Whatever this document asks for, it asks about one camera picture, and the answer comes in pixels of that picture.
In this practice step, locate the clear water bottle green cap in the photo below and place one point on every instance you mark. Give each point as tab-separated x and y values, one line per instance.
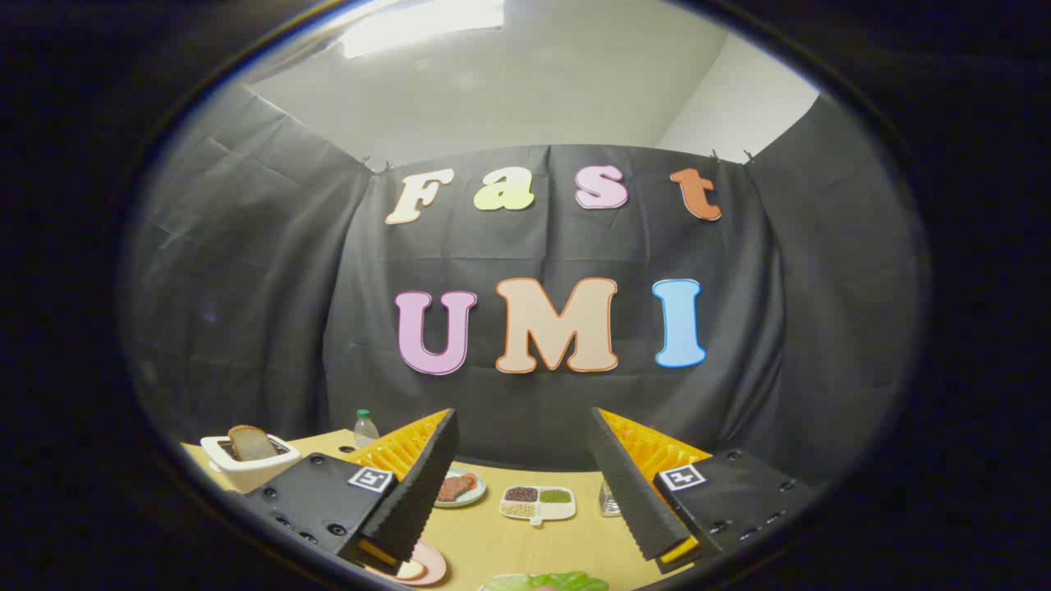
365	431

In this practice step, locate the brown bread slice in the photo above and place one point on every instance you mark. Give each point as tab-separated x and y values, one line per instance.
253	444

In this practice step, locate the brown meat piece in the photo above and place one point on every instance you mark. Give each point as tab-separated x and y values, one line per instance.
466	483
447	491

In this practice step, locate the green lettuce leaf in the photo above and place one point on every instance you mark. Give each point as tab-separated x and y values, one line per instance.
558	583

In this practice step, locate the black backdrop cloth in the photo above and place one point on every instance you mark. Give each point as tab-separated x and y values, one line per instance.
287	287

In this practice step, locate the white divided seasoning dish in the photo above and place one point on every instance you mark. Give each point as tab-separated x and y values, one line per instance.
538	502

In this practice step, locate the white toaster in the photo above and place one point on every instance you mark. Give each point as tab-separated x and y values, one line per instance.
246	474

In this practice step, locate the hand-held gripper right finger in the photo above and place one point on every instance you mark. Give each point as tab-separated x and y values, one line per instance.
628	484

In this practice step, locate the pink round plate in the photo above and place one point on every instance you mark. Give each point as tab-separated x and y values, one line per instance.
431	565

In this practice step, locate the small glass jar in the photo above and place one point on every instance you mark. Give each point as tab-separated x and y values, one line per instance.
608	501

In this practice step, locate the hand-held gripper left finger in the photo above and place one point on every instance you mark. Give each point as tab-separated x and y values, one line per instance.
415	492

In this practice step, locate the pale green round plate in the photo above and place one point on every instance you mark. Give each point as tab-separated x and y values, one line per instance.
470	497

